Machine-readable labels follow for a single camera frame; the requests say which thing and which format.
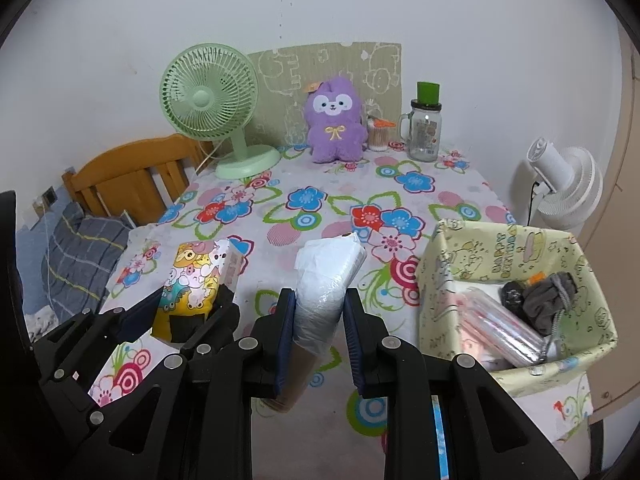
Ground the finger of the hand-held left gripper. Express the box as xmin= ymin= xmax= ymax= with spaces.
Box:
xmin=180 ymin=287 xmax=242 ymax=363
xmin=32 ymin=289 xmax=163 ymax=435

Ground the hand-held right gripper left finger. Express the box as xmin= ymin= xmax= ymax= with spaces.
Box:
xmin=65 ymin=287 xmax=297 ymax=480

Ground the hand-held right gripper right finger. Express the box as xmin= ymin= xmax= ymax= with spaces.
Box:
xmin=343 ymin=287 xmax=581 ymax=480

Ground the cartoon print tissue packet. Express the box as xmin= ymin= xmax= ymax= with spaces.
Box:
xmin=151 ymin=239 xmax=246 ymax=344

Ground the white plastic packet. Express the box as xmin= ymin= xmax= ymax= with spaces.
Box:
xmin=272 ymin=232 xmax=368 ymax=414

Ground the pink tissue packet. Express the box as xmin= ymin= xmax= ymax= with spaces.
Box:
xmin=462 ymin=287 xmax=549 ymax=369

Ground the grey drawstring pouch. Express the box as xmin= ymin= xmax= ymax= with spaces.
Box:
xmin=522 ymin=271 xmax=579 ymax=350

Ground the yellow cartoon storage box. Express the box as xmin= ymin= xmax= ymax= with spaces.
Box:
xmin=416 ymin=220 xmax=619 ymax=401

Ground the white crumpled cloth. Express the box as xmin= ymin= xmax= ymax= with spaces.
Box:
xmin=24 ymin=309 xmax=59 ymax=344

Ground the grey plaid cloth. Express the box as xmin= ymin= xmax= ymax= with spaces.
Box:
xmin=47 ymin=202 xmax=132 ymax=322

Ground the orange wooden chair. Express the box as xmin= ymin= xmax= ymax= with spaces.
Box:
xmin=62 ymin=134 xmax=217 ymax=226

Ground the floral tablecloth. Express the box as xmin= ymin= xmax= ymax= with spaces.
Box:
xmin=90 ymin=142 xmax=597 ymax=480

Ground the black plastic bag bundle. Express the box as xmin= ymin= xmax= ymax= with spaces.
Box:
xmin=501 ymin=281 xmax=527 ymax=319

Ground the cotton swab jar orange lid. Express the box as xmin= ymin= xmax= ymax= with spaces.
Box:
xmin=367 ymin=117 xmax=396 ymax=153

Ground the purple plush toy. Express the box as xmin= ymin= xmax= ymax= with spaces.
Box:
xmin=305 ymin=76 xmax=370 ymax=165

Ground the glass mug jar green lid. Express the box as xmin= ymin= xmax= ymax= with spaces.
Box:
xmin=397 ymin=81 xmax=444 ymax=163

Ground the green desk fan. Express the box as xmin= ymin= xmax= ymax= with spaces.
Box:
xmin=160 ymin=44 xmax=282 ymax=180

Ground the green patterned cardboard panel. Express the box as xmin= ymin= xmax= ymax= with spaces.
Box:
xmin=247 ymin=40 xmax=403 ymax=149

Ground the white circulator fan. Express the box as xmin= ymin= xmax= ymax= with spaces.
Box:
xmin=527 ymin=136 xmax=605 ymax=227

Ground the beige door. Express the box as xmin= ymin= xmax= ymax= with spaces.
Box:
xmin=575 ymin=25 xmax=640 ymax=283

